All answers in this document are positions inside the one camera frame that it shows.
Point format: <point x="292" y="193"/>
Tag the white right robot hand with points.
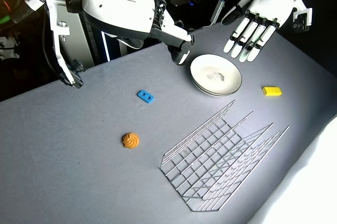
<point x="116" y="2"/>

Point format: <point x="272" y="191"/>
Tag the white plate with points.
<point x="216" y="73"/>
<point x="204" y="92"/>

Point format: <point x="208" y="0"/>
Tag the black box with blue light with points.
<point x="180" y="1"/>

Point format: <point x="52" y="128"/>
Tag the blue two-hole block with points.
<point x="146" y="96"/>

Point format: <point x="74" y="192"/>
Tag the orange swirl cookie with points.
<point x="130" y="141"/>

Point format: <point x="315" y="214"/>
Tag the yellow rectangular block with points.
<point x="272" y="91"/>

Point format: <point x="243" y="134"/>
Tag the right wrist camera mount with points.
<point x="56" y="31"/>

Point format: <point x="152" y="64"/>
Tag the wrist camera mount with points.
<point x="56" y="31"/>
<point x="302" y="15"/>

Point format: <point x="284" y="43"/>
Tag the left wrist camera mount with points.
<point x="302" y="15"/>

